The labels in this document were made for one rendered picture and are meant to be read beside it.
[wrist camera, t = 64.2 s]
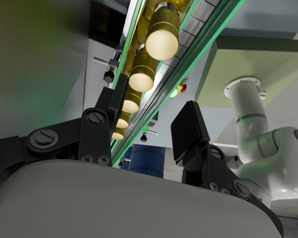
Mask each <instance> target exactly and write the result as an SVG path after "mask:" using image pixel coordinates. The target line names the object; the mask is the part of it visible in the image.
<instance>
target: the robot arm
mask: <svg viewBox="0 0 298 238"><path fill-rule="evenodd" d="M129 80H130V79H129V78H127V75H125V74H122V73H120V75H119V78H118V81H117V84H116V86H115V89H111V88H109V87H106V86H104V88H103V90H102V92H101V94H100V96H99V98H98V100H97V102H96V105H95V107H94V108H87V109H85V110H84V111H83V113H82V117H81V118H78V119H73V120H69V121H65V122H62V123H58V124H54V125H51V126H47V127H43V128H39V129H36V130H34V131H32V132H31V133H30V134H29V135H28V136H25V137H19V136H12V137H7V138H2V139H0V238H284V229H283V225H282V223H281V220H280V219H279V217H278V216H277V215H276V214H275V213H274V212H273V211H272V210H271V202H272V201H273V200H280V199H297V198H298V129H297V128H295V127H289V126H288V127H281V128H278V129H275V130H272V131H270V132H268V129H269V123H268V119H267V116H266V114H265V111H264V108H263V104H262V102H261V99H265V97H266V96H265V94H266V91H261V90H260V86H261V84H260V81H259V79H258V78H256V77H253V76H244V77H239V78H237V79H234V80H232V81H231V82H229V83H228V84H227V85H226V86H225V88H224V94H225V96H226V97H227V98H229V99H230V102H231V106H232V111H233V115H234V119H235V124H236V128H237V137H238V155H239V158H240V160H241V161H242V163H243V165H241V166H240V167H239V169H238V170H237V173H236V174H235V173H234V172H233V171H232V170H231V169H230V168H229V167H228V166H227V163H226V157H225V155H224V153H223V151H222V150H221V149H220V148H219V147H217V146H216V145H213V144H210V143H209V141H210V136H209V134H208V131H207V128H206V125H205V122H204V119H203V116H202V113H201V110H200V107H199V105H198V103H197V102H195V101H192V100H190V101H187V102H186V104H185V105H184V107H183V108H182V109H181V110H180V112H179V113H178V115H177V116H176V118H175V119H174V120H173V122H172V123H171V136H172V145H173V154H174V160H175V162H176V166H180V167H184V169H183V173H182V182H181V183H180V182H176V181H172V180H168V179H164V178H158V177H154V176H150V175H146V174H141V173H137V172H133V171H129V170H123V169H119V168H115V167H112V157H111V143H110V141H111V138H112V135H113V133H114V130H115V128H116V125H117V122H118V120H119V117H120V115H121V112H122V109H123V104H124V100H125V96H126V92H127V88H128V84H129ZM263 94H264V95H263Z"/></svg>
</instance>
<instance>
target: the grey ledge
mask: <svg viewBox="0 0 298 238"><path fill-rule="evenodd" d="M116 46H119V44H116V43H114V42H112V41H110V40H107V39H105V38H103V37H100V36H98V35H96V34H93V33H91V35H90V36H89V38H88V55H87V67H86V80H85V94H84V107H83V111H84V110H85V109H87V108H94V107H95V105H96V102H97V100H98V98H99V96H100V94H101V92H102V90H103V88H104V86H106V87H109V83H107V82H106V81H105V80H104V79H103V78H104V74H105V72H107V71H108V70H107V67H108V66H105V65H103V64H100V63H98V62H95V61H93V58H94V57H97V58H100V59H102V60H105V61H107V62H109V61H110V59H113V58H114V56H113V55H114V50H115V48H116Z"/></svg>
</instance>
